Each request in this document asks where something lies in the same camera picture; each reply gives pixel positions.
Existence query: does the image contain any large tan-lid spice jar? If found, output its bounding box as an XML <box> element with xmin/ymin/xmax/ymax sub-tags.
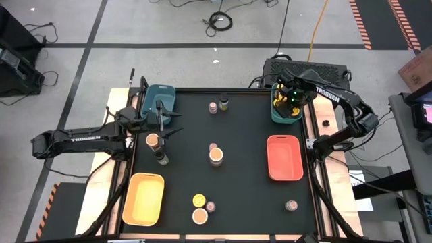
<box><xmin>192</xmin><ymin>207</ymin><xmax>209</xmax><ymax>225</ymax></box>
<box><xmin>145</xmin><ymin>133</ymin><xmax>163</xmax><ymax>153</ymax></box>
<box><xmin>209</xmin><ymin>147</ymin><xmax>224</xmax><ymax>168</ymax></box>

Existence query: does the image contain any black orange-striped floor mat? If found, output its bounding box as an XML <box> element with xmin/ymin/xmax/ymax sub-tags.
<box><xmin>35</xmin><ymin>182</ymin><xmax>88</xmax><ymax>242</ymax></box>
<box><xmin>348</xmin><ymin>0</ymin><xmax>432</xmax><ymax>52</ymax></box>

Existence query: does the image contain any black frame strut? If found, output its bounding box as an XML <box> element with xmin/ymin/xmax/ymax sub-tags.
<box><xmin>80</xmin><ymin>158</ymin><xmax>133</xmax><ymax>237</ymax></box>
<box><xmin>310</xmin><ymin>168</ymin><xmax>364</xmax><ymax>239</ymax></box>

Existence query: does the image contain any blue plastic bin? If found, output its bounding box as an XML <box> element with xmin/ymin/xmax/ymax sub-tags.
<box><xmin>140</xmin><ymin>84</ymin><xmax>177</xmax><ymax>126</ymax></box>

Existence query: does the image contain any teal green plastic bin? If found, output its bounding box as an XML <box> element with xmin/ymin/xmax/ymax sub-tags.
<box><xmin>271</xmin><ymin>83</ymin><xmax>304</xmax><ymax>124</ymax></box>

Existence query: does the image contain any long black hanging cable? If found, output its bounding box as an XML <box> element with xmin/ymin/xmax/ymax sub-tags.
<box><xmin>275</xmin><ymin>0</ymin><xmax>291</xmax><ymax>60</ymax></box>

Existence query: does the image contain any black metal beam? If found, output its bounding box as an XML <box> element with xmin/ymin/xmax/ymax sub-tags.
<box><xmin>352</xmin><ymin>169</ymin><xmax>416</xmax><ymax>200</ymax></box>

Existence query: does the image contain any brown cardboard box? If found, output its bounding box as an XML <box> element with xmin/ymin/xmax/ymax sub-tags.
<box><xmin>398</xmin><ymin>46</ymin><xmax>432</xmax><ymax>92</ymax></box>

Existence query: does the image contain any coral red plastic bin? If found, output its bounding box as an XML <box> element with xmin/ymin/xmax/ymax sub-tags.
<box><xmin>266</xmin><ymin>134</ymin><xmax>304</xmax><ymax>182</ymax></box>

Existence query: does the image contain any white paper sheet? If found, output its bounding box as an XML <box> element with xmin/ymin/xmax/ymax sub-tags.
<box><xmin>349</xmin><ymin>169</ymin><xmax>375</xmax><ymax>213</ymax></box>

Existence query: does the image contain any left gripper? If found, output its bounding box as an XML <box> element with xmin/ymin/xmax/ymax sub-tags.
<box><xmin>116</xmin><ymin>100</ymin><xmax>185</xmax><ymax>150</ymax></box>

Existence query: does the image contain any black equipment cart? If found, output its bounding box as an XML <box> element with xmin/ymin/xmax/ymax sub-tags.
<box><xmin>0</xmin><ymin>5</ymin><xmax>46</xmax><ymax>99</ymax></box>

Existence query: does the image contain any grey electronic box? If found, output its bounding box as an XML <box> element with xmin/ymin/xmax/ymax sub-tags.
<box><xmin>0</xmin><ymin>49</ymin><xmax>21</xmax><ymax>68</ymax></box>

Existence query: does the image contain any coiled black cable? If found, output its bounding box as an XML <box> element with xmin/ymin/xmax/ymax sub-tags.
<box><xmin>202</xmin><ymin>11</ymin><xmax>234</xmax><ymax>38</ymax></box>

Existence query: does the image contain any grey table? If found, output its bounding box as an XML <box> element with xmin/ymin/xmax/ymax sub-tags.
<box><xmin>387</xmin><ymin>93</ymin><xmax>432</xmax><ymax>196</ymax></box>

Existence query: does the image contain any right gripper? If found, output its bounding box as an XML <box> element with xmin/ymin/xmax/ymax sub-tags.
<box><xmin>275</xmin><ymin>69</ymin><xmax>319</xmax><ymax>117</ymax></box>

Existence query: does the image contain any black table mat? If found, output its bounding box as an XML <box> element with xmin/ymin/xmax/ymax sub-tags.
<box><xmin>121</xmin><ymin>90</ymin><xmax>320</xmax><ymax>236</ymax></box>

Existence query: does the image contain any black monitor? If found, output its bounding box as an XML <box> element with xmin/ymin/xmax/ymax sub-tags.
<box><xmin>404</xmin><ymin>82</ymin><xmax>432</xmax><ymax>142</ymax></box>

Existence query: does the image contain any yellow hanging cable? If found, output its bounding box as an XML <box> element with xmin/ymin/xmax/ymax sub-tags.
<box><xmin>306</xmin><ymin>0</ymin><xmax>330</xmax><ymax>63</ymax></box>

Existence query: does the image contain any black floor cable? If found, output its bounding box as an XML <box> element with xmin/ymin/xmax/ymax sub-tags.
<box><xmin>33</xmin><ymin>70</ymin><xmax>60</xmax><ymax>88</ymax></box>
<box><xmin>23</xmin><ymin>22</ymin><xmax>59</xmax><ymax>45</ymax></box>

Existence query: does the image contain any yellow plastic bin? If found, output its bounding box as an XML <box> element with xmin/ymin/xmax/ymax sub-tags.
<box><xmin>121</xmin><ymin>172</ymin><xmax>165</xmax><ymax>227</ymax></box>

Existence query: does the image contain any black perforated computer case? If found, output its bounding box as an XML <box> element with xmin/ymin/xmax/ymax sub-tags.
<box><xmin>262</xmin><ymin>57</ymin><xmax>352</xmax><ymax>109</ymax></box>

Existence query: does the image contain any black keyboard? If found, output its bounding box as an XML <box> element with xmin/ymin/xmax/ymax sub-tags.
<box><xmin>418</xmin><ymin>195</ymin><xmax>432</xmax><ymax>234</ymax></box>

